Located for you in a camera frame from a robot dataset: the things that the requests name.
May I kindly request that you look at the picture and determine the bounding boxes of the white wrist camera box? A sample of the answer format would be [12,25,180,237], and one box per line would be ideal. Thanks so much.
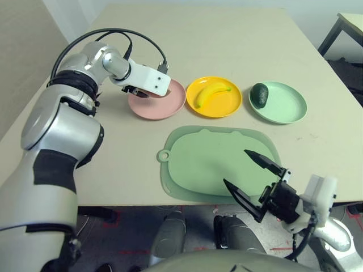
[300,173,339,228]
[109,61,172,97]

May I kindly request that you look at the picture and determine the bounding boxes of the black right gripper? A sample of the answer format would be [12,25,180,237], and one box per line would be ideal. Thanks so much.
[223,149,303,224]

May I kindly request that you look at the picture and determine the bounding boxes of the grey robot right leg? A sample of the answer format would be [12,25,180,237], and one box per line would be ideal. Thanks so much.
[213,214,267,255]

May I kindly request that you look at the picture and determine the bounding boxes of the pink plastic plate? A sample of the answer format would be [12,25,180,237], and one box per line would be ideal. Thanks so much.
[127,78,187,121]

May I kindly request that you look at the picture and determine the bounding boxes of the grey robot left leg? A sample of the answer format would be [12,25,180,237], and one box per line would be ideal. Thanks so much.
[150,211,187,259]

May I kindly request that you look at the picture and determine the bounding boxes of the black table base bar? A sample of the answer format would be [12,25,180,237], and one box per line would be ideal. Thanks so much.
[330,201,363,218]
[78,206,120,224]

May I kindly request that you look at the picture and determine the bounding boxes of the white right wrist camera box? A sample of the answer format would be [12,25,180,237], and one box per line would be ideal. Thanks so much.
[300,173,339,228]

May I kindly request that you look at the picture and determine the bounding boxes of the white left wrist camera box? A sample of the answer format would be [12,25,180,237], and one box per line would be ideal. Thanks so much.
[109,61,172,97]

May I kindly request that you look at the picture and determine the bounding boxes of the grey robot leg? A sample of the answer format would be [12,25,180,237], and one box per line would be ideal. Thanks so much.
[150,211,187,259]
[213,214,267,255]

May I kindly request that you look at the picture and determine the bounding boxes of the dark green toy avocado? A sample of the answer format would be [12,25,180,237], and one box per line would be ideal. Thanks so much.
[250,83,269,109]

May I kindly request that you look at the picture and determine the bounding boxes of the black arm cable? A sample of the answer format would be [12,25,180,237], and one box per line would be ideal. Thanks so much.
[284,223,316,261]
[52,27,170,83]

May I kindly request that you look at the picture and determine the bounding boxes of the yellow plastic plate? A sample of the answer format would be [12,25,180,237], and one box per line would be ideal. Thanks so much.
[185,75,242,118]

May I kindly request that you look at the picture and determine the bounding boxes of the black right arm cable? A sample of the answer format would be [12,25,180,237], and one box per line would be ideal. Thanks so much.
[284,223,316,261]

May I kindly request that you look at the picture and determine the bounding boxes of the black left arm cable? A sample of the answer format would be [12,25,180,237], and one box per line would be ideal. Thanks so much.
[52,27,170,83]

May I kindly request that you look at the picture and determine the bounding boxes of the mint green plastic plate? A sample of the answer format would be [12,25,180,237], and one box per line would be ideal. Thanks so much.
[248,81,308,125]

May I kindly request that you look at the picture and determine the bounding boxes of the green cutting board mat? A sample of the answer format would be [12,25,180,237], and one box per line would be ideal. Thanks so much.
[157,125,282,205]

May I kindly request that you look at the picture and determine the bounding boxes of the grey robot torso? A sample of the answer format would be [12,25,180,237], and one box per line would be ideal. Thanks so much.
[138,249,321,272]

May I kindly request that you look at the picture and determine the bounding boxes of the side table with black legs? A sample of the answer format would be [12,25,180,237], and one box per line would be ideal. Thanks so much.
[317,12,363,60]

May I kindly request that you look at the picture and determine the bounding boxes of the yellow toy banana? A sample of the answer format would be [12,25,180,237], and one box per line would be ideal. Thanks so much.
[194,84,233,109]

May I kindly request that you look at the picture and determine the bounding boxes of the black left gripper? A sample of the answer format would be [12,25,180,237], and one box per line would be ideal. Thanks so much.
[121,84,150,99]

